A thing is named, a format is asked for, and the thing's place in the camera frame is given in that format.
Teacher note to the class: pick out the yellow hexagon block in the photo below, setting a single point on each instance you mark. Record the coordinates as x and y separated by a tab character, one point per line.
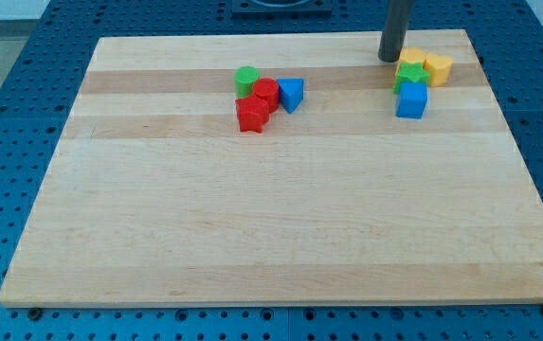
410	56

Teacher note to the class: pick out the red cylinder block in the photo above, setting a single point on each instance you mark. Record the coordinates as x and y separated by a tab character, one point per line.
268	89

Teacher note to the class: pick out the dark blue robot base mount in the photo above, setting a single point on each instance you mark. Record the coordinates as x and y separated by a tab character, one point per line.
241	8

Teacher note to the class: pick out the green cylinder block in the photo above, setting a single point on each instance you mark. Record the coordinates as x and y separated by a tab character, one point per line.
244	78

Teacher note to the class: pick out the blue cube block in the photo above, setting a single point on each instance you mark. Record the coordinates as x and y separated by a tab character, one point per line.
412	100

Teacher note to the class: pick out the yellow heart block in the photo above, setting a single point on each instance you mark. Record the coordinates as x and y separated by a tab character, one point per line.
439	68

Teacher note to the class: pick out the green star block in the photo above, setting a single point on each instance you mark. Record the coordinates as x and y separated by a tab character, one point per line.
409	72

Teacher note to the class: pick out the light wooden board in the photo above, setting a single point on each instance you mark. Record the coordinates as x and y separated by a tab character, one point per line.
155	198

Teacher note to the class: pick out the blue triangle block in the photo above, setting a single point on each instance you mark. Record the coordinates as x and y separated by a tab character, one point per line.
291	93

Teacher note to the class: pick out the red star block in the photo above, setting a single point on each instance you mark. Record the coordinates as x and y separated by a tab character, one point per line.
252	113

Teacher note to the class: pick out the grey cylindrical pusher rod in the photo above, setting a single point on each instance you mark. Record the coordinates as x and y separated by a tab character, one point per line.
394	30

